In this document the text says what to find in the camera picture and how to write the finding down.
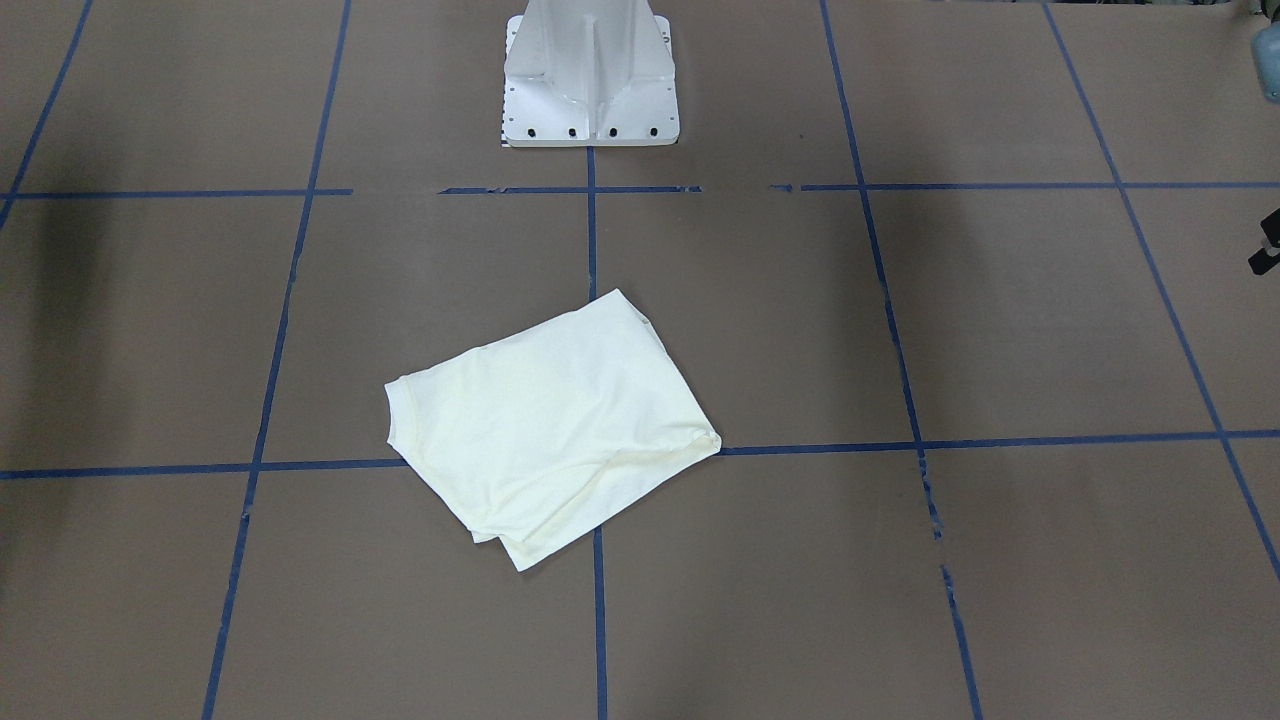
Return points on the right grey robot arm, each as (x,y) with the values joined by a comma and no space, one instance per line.
(1265,52)

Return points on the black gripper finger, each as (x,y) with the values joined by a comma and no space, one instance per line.
(1265,259)

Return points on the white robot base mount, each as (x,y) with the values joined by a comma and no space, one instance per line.
(589,74)

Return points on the cream long-sleeve cat shirt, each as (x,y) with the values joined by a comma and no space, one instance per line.
(535,440)

